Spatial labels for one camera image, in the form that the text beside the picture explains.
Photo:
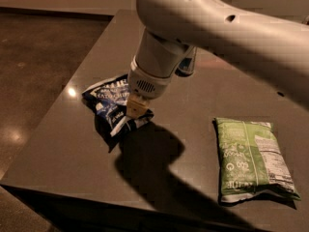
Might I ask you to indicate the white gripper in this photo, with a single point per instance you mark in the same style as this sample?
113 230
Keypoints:
146 82

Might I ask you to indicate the blue chip bag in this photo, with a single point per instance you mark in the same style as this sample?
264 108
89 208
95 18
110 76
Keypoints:
107 99

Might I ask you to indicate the silver blue drink can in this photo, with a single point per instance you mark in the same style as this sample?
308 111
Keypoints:
187 64

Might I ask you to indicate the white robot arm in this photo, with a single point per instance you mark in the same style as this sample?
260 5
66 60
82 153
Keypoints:
274 49

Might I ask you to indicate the green chip bag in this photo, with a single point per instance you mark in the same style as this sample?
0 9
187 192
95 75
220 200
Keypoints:
251 162

